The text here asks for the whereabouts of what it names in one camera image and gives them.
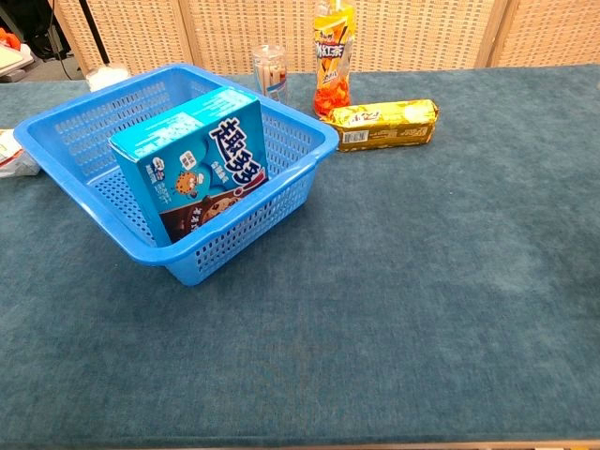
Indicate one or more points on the orange iced tea bottle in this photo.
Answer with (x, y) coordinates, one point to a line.
(333, 61)

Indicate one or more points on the blue perforated plastic basket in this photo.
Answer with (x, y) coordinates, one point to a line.
(70, 136)

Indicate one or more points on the clear jar of wafer sticks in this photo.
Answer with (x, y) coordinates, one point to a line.
(269, 70)

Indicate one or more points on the white tissue object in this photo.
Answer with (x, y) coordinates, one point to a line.
(105, 77)

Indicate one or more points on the gold cracker packet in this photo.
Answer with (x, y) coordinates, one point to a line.
(389, 124)

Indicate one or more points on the teal table cloth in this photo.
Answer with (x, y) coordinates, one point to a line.
(375, 304)

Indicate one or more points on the blue cookie box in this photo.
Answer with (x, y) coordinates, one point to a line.
(187, 159)

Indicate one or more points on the wicker folding screen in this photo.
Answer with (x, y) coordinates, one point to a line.
(422, 33)

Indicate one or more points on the white snack packet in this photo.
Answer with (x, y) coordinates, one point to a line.
(14, 157)

